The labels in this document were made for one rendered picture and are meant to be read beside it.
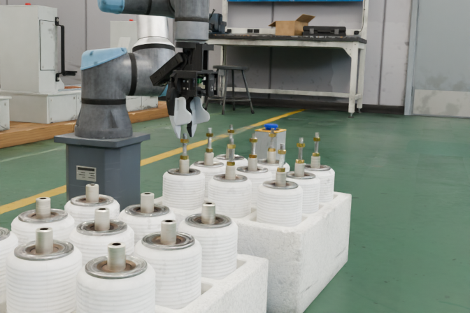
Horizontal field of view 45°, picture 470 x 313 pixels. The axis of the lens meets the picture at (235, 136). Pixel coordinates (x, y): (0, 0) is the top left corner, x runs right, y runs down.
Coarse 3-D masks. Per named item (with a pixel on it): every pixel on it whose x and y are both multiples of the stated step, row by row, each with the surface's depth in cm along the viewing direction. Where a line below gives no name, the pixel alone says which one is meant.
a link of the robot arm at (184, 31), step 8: (176, 24) 122; (184, 24) 120; (192, 24) 120; (200, 24) 121; (208, 24) 124; (176, 32) 122; (184, 32) 121; (192, 32) 120; (200, 32) 121; (176, 40) 124; (184, 40) 121; (192, 40) 121; (200, 40) 121
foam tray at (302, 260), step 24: (336, 192) 146; (312, 216) 122; (336, 216) 133; (240, 240) 116; (264, 240) 114; (288, 240) 111; (312, 240) 117; (336, 240) 135; (288, 264) 112; (312, 264) 118; (336, 264) 137; (288, 288) 112; (312, 288) 120; (288, 312) 113
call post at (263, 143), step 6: (258, 132) 161; (264, 132) 160; (270, 132) 160; (282, 132) 162; (258, 138) 161; (264, 138) 160; (270, 138) 160; (276, 138) 159; (282, 138) 162; (258, 144) 161; (264, 144) 160; (276, 144) 159; (258, 150) 162; (264, 150) 161; (276, 150) 159; (258, 156) 162; (264, 156) 161; (276, 156) 160
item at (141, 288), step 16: (80, 272) 68; (144, 272) 69; (80, 288) 67; (96, 288) 65; (112, 288) 65; (128, 288) 66; (144, 288) 67; (80, 304) 67; (96, 304) 66; (112, 304) 65; (128, 304) 66; (144, 304) 68
